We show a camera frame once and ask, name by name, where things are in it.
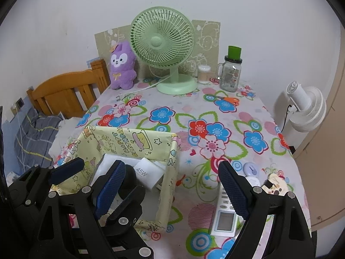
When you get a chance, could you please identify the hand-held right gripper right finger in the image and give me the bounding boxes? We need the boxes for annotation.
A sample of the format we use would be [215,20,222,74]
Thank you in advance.
[218,161,314,259]

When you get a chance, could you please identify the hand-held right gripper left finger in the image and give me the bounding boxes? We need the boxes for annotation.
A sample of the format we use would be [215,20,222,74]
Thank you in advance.
[35,160,126,259]

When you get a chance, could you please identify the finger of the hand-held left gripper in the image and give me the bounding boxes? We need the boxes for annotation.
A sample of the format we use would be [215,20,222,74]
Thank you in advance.
[5,159,85,259]
[102,186,151,259]

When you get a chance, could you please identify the white remote control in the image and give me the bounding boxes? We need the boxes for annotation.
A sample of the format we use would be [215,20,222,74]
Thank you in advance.
[210,183,241,236]

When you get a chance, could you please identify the cream round hedgehog case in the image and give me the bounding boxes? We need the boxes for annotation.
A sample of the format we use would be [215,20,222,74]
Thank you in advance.
[263,174,289,195]

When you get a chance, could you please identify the yellow printed storage box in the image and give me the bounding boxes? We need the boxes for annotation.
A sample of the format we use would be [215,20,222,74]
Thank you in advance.
[52,125,180,232]

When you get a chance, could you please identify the lavender round timer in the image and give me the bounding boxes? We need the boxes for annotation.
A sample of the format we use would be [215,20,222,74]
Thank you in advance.
[243,162,260,180]

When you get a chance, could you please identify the white charger box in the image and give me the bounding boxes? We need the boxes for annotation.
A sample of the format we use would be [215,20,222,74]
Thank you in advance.
[134,157,165,191]

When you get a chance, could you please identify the white cloth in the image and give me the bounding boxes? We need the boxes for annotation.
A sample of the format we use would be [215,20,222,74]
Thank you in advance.
[51,117,84,157]

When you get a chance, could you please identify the grey plaid blanket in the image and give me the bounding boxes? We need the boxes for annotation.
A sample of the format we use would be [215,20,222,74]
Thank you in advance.
[13,108,64,173]

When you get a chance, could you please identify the wooden bed headboard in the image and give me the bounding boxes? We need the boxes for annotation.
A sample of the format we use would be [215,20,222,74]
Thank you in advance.
[26,59,111,119]

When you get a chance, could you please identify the beige wooden cabinet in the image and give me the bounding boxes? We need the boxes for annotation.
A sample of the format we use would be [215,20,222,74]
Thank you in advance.
[292,30,345,232]

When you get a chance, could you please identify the floral tablecloth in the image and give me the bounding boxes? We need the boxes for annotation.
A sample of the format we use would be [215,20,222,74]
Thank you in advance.
[52,77,310,259]

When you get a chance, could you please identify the white standing fan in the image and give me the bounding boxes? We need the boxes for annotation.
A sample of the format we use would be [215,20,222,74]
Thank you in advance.
[273,81,327,152]

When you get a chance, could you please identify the purple plush toy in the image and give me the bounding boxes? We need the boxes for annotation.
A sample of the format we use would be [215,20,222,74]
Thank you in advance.
[109,40,138,90]

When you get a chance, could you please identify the glass jar with green lid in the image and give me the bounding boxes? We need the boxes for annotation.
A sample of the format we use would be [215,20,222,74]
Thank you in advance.
[217,46,243,91]

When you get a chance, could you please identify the clear cotton swab container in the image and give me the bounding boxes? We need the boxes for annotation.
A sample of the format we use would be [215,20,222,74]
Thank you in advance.
[198,65,211,85]

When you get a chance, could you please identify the green desk fan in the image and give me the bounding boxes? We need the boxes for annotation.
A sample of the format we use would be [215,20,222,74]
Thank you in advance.
[130,6,198,95]

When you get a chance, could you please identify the orange-handled scissors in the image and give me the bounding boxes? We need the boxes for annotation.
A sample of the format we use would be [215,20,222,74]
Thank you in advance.
[206,94,240,106]

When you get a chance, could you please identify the black fan cable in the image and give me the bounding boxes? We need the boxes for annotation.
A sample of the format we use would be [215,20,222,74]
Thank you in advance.
[280,103,293,133]

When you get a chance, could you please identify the white fan cable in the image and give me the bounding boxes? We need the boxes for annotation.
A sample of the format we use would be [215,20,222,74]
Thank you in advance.
[114,77,169,99]

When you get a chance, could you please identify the beige printed wall sheet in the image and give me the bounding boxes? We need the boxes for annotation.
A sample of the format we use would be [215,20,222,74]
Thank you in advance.
[94,19,222,87]

